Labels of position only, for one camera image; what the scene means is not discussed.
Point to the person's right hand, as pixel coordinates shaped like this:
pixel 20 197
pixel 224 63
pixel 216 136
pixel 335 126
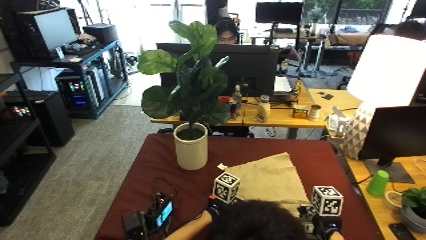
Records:
pixel 323 222

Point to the person's left hand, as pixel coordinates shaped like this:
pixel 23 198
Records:
pixel 213 204

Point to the white marker cube left glove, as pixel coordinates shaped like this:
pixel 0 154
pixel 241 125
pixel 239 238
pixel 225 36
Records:
pixel 227 187

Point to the white marker cube glove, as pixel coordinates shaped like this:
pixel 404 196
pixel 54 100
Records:
pixel 328 201
pixel 227 187

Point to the white marker cube right glove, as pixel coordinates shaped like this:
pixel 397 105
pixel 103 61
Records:
pixel 328 201

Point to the black device with lit screen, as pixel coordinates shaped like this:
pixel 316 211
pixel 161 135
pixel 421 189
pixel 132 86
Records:
pixel 160 213

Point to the beige cloth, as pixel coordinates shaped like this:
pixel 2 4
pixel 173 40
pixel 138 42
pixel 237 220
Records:
pixel 268 180

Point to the light wooden desk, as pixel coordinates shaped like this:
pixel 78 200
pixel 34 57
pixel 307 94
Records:
pixel 386 220

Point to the white cylindrical plant pot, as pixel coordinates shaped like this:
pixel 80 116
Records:
pixel 191 153

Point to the roll of tape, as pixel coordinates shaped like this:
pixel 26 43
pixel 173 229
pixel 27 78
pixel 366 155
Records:
pixel 393 201

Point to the green plastic cup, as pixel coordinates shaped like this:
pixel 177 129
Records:
pixel 377 183

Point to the dark red tablecloth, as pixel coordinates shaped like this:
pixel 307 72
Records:
pixel 147 173

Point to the black phone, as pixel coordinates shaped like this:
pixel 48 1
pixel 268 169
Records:
pixel 401 232

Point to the small plant in grey pot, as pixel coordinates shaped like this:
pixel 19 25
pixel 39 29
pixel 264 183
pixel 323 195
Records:
pixel 414 206

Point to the triangle-patterned lamp base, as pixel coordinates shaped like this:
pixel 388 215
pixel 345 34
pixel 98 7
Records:
pixel 355 133

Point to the cream squeeze bottle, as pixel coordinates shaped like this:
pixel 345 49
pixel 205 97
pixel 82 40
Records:
pixel 263 111

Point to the long wooden desk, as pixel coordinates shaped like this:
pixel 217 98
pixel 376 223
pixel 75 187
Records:
pixel 280 116

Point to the black monitor with stand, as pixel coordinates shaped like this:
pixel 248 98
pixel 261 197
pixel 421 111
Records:
pixel 397 133

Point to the clear bottle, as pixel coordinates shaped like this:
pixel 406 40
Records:
pixel 237 98

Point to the white can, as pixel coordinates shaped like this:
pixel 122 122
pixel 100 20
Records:
pixel 315 112

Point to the small yellow box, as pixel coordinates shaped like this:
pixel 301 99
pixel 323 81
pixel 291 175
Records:
pixel 300 112

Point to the large-leaf green plant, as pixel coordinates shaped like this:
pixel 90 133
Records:
pixel 197 80

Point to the open laptop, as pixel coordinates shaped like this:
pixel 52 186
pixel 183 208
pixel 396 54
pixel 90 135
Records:
pixel 283 85

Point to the large black monitor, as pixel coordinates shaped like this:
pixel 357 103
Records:
pixel 251 68

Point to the black cabinet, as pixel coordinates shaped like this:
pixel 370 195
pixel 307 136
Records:
pixel 55 120

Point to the black shelf rack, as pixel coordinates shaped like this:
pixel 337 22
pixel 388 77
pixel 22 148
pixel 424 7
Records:
pixel 20 166

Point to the computer tower with coloured lights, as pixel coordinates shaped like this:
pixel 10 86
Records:
pixel 80 91

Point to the blue metal shelf cart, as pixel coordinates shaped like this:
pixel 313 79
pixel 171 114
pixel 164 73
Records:
pixel 107 66

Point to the white lamp shade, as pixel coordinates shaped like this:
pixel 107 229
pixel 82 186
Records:
pixel 388 70

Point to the black box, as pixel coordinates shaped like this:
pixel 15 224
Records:
pixel 102 33

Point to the black background monitor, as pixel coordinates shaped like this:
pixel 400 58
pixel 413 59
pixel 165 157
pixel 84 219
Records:
pixel 280 12

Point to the black monitor with pale screen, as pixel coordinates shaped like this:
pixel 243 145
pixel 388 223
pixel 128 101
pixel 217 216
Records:
pixel 51 31

